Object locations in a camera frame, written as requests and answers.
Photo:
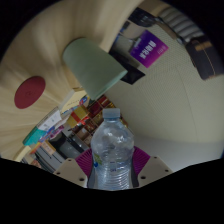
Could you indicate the flat round red coaster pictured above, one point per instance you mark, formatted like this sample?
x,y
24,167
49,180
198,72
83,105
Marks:
x,y
29,92

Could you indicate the purple sign board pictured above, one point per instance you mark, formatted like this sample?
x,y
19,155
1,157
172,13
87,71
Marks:
x,y
149,49

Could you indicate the grey striped cushion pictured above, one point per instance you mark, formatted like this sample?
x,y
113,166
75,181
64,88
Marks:
x,y
181,21

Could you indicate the red shelf unit with trophies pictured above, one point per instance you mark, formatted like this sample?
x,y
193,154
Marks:
x,y
96,115

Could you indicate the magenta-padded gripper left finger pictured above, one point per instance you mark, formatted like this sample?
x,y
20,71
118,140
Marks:
x,y
84,161

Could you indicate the yellow gift box red ribbon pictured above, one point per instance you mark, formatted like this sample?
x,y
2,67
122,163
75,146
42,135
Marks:
x,y
78,116

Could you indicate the pale yellow paper pad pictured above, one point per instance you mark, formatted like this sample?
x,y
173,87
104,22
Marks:
x,y
71,100

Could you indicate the teal book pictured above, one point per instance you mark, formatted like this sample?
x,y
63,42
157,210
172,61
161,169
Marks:
x,y
33,137

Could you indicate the black case with tan trim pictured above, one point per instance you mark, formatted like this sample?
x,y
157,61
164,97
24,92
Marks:
x,y
206,58

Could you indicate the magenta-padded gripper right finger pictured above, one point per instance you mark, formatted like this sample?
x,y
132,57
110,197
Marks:
x,y
141,159

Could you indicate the clear plastic water bottle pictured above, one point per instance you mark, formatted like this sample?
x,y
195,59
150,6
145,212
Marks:
x,y
112,150

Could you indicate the pale green cup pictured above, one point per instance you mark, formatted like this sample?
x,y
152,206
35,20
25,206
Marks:
x,y
91,65

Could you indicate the black chair back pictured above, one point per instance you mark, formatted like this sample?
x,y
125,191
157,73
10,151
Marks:
x,y
143,16

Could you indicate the yellow notebook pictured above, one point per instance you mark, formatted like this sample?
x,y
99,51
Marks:
x,y
21,154

